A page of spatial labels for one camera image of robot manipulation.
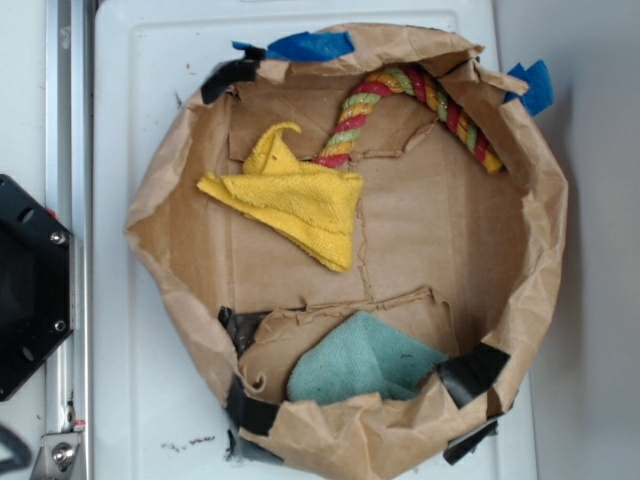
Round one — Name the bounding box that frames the teal microfiber cloth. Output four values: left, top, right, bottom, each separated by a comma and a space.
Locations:
287, 311, 448, 406

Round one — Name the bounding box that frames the aluminium extrusion rail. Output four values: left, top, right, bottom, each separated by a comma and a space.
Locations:
45, 1, 99, 479

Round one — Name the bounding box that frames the blue tape piece right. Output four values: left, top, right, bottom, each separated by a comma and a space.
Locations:
503, 60, 555, 117

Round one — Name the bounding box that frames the blue tape piece left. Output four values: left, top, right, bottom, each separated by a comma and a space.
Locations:
232, 31, 355, 62

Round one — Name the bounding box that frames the brown paper bag bin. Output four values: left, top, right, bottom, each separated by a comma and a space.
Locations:
125, 23, 568, 479

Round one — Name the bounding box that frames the multicolored twisted rope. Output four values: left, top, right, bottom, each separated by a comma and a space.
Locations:
312, 65, 505, 175

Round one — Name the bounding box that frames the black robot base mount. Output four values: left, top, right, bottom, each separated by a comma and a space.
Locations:
1, 174, 73, 401

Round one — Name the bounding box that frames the metal corner bracket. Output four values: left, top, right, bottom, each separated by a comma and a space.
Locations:
30, 432, 82, 480

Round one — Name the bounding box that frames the blue tape piece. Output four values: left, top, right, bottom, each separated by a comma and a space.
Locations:
503, 60, 555, 117
232, 31, 355, 62

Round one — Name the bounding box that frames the yellow microfiber cloth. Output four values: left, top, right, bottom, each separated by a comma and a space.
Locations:
197, 122, 364, 273

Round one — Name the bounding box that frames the white plastic tray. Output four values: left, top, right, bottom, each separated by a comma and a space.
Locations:
92, 0, 539, 480

